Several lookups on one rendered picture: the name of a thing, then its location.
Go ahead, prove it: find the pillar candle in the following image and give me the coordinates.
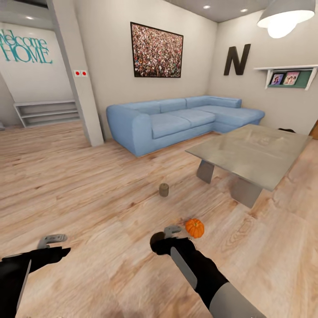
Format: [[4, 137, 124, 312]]
[[149, 231, 165, 247], [159, 183, 169, 197]]

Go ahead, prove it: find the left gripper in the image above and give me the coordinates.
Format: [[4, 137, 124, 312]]
[[32, 246, 71, 270]]

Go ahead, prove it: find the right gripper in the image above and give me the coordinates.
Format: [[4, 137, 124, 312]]
[[151, 238, 172, 255]]

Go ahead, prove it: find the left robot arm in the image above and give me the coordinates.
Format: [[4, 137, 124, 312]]
[[0, 234, 71, 318]]

